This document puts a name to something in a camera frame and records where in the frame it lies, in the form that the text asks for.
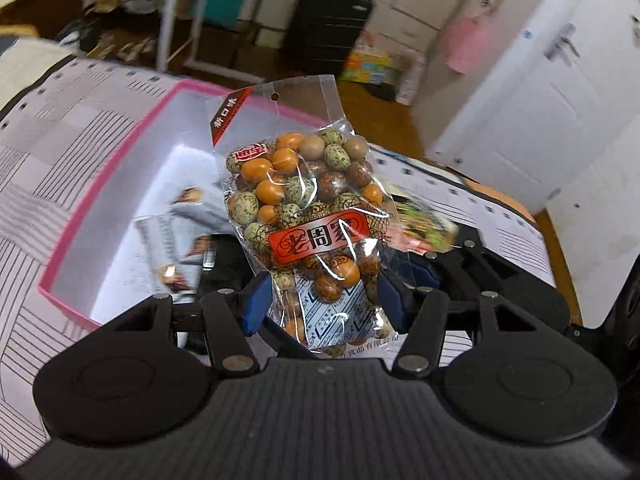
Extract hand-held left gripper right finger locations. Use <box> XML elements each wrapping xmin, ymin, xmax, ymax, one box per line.
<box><xmin>378</xmin><ymin>274</ymin><xmax>523</xmax><ymax>376</ymax></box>

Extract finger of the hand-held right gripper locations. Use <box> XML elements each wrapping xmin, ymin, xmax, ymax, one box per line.
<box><xmin>407</xmin><ymin>237</ymin><xmax>521</xmax><ymax>295</ymax></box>

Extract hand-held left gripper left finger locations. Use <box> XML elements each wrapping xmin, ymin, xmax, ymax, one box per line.
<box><xmin>107</xmin><ymin>274</ymin><xmax>272</xmax><ymax>377</ymax></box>

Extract large noodle packet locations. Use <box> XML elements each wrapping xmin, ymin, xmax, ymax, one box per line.
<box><xmin>387</xmin><ymin>185</ymin><xmax>460</xmax><ymax>257</ymax></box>

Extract black snack packet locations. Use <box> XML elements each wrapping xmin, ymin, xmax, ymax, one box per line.
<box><xmin>197</xmin><ymin>234</ymin><xmax>251</xmax><ymax>301</ymax></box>

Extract light blue snack bar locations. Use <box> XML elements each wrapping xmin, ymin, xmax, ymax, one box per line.
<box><xmin>134</xmin><ymin>212</ymin><xmax>211</xmax><ymax>293</ymax></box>
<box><xmin>167</xmin><ymin>187</ymin><xmax>223</xmax><ymax>226</ymax></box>

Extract clear bag of coated peanuts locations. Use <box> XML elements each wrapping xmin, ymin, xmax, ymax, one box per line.
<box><xmin>207</xmin><ymin>74</ymin><xmax>413</xmax><ymax>361</ymax></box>

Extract pink cardboard box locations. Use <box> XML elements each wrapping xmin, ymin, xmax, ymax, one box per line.
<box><xmin>39</xmin><ymin>79</ymin><xmax>351</xmax><ymax>332</ymax></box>

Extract dark slippers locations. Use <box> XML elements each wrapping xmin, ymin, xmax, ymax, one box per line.
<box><xmin>367</xmin><ymin>80</ymin><xmax>399</xmax><ymax>102</ymax></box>

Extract white door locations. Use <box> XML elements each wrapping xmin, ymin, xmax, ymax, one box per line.
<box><xmin>427</xmin><ymin>0</ymin><xmax>640</xmax><ymax>216</ymax></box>

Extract colourful gift box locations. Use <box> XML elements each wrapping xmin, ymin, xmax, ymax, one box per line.
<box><xmin>341</xmin><ymin>35</ymin><xmax>403</xmax><ymax>86</ymax></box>

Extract pink hanging bag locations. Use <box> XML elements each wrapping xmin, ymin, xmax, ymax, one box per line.
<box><xmin>444</xmin><ymin>14</ymin><xmax>493</xmax><ymax>75</ymax></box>

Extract black suitcase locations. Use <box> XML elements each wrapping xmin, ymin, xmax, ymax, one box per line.
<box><xmin>289</xmin><ymin>0</ymin><xmax>375</xmax><ymax>81</ymax></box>

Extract black bag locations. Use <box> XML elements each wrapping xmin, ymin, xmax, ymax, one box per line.
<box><xmin>54</xmin><ymin>15</ymin><xmax>103</xmax><ymax>56</ymax></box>

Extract yellow blanket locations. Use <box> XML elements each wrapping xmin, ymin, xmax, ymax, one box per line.
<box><xmin>0</xmin><ymin>35</ymin><xmax>71</xmax><ymax>113</ymax></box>

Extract dark wooden cabinet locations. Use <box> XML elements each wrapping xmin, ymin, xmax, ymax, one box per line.
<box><xmin>0</xmin><ymin>0</ymin><xmax>93</xmax><ymax>38</ymax></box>

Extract metal door handle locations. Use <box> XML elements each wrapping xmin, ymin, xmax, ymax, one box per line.
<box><xmin>544</xmin><ymin>22</ymin><xmax>582</xmax><ymax>61</ymax></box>

